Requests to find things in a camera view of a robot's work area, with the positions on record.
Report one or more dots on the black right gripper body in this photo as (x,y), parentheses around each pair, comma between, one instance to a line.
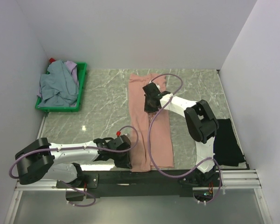
(149,107)

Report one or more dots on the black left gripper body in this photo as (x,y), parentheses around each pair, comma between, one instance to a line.
(121,159)

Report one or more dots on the pink printed t-shirt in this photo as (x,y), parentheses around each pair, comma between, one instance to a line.
(160,135)

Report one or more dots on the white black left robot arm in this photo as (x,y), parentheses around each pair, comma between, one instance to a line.
(44,160)

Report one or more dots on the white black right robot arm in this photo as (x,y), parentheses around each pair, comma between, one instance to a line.
(201,123)

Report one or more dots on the black base beam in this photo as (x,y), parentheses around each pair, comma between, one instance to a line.
(111,192)

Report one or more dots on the green plastic bin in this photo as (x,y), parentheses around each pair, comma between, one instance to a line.
(61,87)

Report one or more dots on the black folded t-shirt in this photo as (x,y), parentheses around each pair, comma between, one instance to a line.
(226,149)

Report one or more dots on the grey-blue t-shirt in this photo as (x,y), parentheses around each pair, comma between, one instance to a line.
(56,81)

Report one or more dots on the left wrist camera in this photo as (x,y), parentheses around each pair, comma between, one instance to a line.
(119,133)

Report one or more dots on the aluminium frame rail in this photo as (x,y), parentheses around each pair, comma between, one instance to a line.
(238,179)

